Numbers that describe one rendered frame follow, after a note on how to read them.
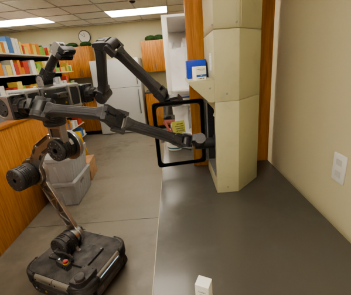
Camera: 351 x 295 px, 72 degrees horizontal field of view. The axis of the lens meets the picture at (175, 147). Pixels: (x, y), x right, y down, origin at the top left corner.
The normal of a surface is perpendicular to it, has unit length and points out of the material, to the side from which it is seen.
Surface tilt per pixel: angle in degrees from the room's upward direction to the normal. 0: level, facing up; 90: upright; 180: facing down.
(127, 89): 90
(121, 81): 90
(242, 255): 0
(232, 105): 90
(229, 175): 90
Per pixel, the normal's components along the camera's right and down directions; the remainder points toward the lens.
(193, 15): 0.01, 0.33
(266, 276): -0.08, -0.94
